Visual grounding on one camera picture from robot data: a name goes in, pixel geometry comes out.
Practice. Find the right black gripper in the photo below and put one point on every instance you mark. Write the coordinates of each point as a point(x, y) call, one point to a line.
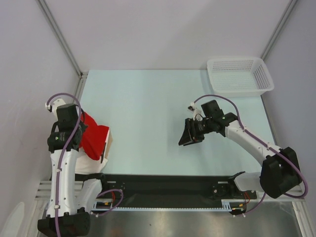
point(185, 139)

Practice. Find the red t shirt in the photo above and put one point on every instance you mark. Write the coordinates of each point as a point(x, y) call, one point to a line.
point(94, 138)

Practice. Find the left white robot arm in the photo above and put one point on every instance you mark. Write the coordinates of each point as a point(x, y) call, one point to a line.
point(68, 214)

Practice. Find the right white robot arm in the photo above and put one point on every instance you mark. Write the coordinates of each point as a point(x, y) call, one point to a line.
point(279, 167)

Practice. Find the white perforated plastic basket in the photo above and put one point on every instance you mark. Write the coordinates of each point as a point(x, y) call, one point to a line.
point(239, 76)

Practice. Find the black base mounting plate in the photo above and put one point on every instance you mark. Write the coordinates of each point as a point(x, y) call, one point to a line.
point(165, 191)

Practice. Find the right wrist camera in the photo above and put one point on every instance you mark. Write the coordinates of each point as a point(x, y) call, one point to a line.
point(196, 113)

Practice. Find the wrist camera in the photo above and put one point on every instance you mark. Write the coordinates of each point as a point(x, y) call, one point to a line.
point(52, 108)
point(196, 113)

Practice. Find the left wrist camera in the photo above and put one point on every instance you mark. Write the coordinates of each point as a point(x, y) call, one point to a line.
point(52, 108)

